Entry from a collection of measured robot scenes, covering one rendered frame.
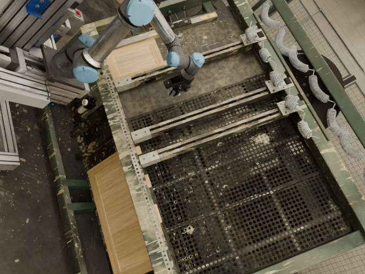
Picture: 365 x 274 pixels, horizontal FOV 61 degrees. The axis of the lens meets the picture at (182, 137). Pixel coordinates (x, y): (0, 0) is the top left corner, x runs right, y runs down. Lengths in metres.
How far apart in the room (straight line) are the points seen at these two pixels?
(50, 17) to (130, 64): 0.88
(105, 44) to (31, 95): 0.45
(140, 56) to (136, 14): 1.13
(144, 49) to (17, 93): 1.19
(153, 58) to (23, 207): 1.44
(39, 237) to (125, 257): 0.63
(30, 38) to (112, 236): 1.46
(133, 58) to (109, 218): 1.23
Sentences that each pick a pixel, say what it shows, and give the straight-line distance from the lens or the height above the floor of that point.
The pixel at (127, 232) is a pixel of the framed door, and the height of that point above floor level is 0.49.
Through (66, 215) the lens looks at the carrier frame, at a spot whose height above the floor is 0.16.
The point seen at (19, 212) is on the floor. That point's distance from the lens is 2.52.
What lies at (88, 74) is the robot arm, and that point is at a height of 1.22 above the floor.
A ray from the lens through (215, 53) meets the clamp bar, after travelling 2.41.
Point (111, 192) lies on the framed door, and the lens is 2.47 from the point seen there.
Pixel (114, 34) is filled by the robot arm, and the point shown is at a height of 1.46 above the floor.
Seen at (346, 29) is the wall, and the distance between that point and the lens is 7.30.
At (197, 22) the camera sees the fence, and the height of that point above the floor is 1.55.
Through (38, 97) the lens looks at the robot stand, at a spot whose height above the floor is 0.95.
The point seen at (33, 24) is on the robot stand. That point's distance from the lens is 1.76.
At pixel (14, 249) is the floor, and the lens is 2.42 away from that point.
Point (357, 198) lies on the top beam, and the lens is 2.16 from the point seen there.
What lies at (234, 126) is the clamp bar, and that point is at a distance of 2.13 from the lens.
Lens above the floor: 2.04
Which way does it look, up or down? 24 degrees down
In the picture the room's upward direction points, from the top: 58 degrees clockwise
